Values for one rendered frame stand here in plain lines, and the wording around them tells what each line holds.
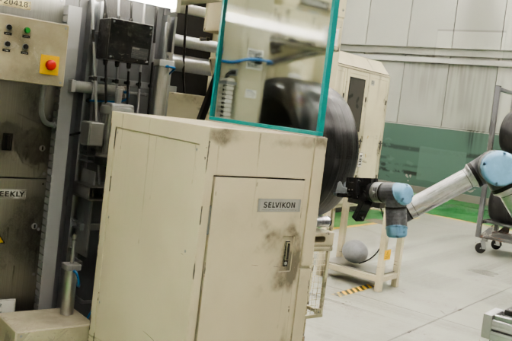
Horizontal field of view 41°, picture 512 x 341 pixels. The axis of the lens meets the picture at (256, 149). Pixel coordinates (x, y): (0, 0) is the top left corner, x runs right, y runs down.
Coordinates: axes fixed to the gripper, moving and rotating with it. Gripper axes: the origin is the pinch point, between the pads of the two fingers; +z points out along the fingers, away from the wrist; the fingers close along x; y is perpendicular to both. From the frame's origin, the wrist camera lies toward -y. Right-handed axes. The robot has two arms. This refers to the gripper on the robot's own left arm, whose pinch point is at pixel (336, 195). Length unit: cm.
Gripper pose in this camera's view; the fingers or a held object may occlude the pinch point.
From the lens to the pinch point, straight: 268.0
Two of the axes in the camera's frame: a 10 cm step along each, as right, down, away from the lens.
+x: -7.9, -0.6, -6.1
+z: -6.1, 0.1, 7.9
